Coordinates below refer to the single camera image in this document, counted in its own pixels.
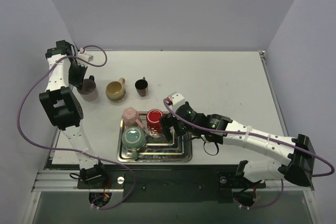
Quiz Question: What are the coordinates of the red mug black handle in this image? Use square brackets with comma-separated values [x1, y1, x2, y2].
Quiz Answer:
[146, 109, 163, 137]

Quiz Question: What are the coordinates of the lilac mug black handle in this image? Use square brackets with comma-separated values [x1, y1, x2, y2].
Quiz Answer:
[77, 75, 99, 102]

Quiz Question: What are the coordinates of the beige round mug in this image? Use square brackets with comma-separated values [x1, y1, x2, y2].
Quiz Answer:
[106, 78, 126, 103]

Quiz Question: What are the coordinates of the brown glazed mug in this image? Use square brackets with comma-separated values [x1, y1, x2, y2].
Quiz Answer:
[134, 77, 148, 97]

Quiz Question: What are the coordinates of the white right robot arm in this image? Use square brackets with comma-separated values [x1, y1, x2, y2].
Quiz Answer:
[160, 100, 315, 187]

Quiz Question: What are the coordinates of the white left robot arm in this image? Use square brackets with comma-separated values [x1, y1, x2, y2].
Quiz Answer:
[39, 40, 109, 188]

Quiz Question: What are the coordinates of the pink faceted mug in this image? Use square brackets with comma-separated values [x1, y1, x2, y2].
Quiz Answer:
[122, 108, 144, 129]

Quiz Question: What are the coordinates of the teal glazed mug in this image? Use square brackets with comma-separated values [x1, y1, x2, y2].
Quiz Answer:
[122, 126, 146, 160]

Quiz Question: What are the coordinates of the shiny steel tray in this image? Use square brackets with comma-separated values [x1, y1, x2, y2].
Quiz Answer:
[117, 111, 192, 163]

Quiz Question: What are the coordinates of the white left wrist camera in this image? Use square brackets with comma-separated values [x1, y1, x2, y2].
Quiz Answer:
[78, 48, 93, 62]

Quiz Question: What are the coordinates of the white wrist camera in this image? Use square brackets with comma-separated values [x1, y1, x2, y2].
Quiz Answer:
[78, 48, 93, 62]
[166, 92, 185, 108]

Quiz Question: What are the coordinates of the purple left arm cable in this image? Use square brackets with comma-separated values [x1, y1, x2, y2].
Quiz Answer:
[17, 45, 137, 210]

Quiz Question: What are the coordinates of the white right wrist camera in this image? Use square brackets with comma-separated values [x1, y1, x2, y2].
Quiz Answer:
[166, 92, 185, 108]

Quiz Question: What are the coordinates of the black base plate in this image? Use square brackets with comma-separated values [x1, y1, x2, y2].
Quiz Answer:
[44, 163, 263, 204]

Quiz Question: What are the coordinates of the aluminium frame rail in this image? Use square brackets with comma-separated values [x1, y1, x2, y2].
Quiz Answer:
[31, 50, 315, 193]

